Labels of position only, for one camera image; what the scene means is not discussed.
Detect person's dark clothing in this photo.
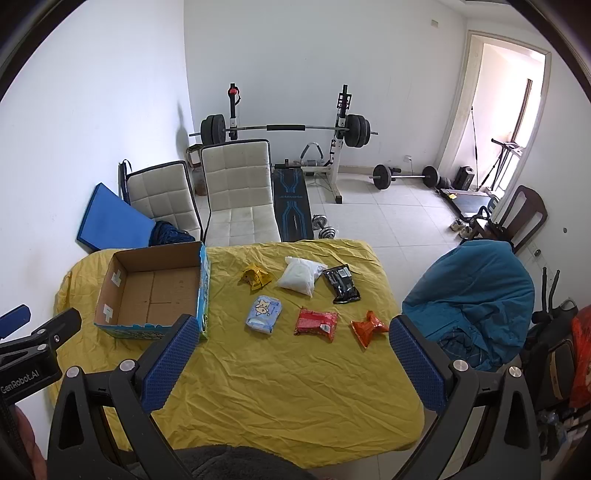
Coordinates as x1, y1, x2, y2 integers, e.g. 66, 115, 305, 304
178, 445, 315, 480

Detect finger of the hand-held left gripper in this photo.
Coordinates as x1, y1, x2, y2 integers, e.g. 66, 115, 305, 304
0, 308, 83, 357
0, 305, 33, 341

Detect black snack packet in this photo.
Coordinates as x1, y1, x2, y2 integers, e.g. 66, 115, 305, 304
322, 264, 362, 305

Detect metal folding stand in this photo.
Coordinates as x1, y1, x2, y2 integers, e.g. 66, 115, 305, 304
490, 137, 528, 191

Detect person's left hand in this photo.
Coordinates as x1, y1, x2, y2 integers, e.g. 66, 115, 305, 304
13, 406, 49, 480

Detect blue denim clothing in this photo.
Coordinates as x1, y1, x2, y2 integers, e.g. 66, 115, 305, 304
148, 220, 197, 247

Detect yellow tablecloth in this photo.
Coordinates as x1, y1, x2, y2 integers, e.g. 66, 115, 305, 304
53, 239, 426, 457

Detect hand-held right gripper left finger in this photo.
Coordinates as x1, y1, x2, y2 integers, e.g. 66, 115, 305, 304
47, 314, 202, 480

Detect teal blanket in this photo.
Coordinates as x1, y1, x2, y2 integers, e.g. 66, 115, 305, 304
403, 240, 535, 372

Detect blue foam mat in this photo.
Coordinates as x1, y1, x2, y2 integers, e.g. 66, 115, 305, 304
76, 182, 158, 254

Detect long barbell with black plates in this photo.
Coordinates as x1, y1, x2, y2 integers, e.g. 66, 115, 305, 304
188, 114, 379, 149

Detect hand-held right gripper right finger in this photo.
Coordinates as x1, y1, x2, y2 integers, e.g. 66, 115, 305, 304
389, 315, 542, 480

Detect black treadmill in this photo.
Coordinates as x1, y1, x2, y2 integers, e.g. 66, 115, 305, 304
436, 187, 497, 217

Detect red snack packet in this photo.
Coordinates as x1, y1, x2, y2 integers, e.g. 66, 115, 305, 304
294, 307, 339, 343

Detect orange bag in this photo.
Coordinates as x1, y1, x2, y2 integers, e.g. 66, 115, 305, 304
570, 309, 591, 408

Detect orange snack packet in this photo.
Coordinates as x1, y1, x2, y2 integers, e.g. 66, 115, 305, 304
350, 310, 390, 349

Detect dark wooden chair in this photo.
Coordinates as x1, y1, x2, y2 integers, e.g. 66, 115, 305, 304
471, 185, 549, 254

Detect white padded chair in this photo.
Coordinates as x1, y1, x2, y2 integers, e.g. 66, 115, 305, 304
126, 160, 204, 243
200, 139, 282, 247

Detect yellow packet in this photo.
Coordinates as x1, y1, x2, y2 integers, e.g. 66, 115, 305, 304
239, 264, 271, 291

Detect grey exercise handle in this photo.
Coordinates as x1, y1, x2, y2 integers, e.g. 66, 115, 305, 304
300, 142, 331, 169

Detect short barbell with black plates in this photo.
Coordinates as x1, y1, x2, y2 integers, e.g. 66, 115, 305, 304
369, 164, 439, 191

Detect cardboard box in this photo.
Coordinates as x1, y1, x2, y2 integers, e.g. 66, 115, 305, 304
93, 241, 211, 343

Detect white barbell rack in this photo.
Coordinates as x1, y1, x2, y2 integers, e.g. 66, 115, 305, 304
226, 83, 357, 205

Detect white soft packet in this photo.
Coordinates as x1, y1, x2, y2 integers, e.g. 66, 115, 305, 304
276, 257, 328, 297

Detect small wooden stool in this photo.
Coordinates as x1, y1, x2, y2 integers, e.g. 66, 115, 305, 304
187, 144, 207, 195

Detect light blue tissue pack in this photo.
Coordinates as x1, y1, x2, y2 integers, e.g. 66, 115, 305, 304
245, 295, 283, 334

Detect black weight bench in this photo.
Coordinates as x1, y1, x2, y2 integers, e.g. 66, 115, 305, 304
271, 161, 315, 241

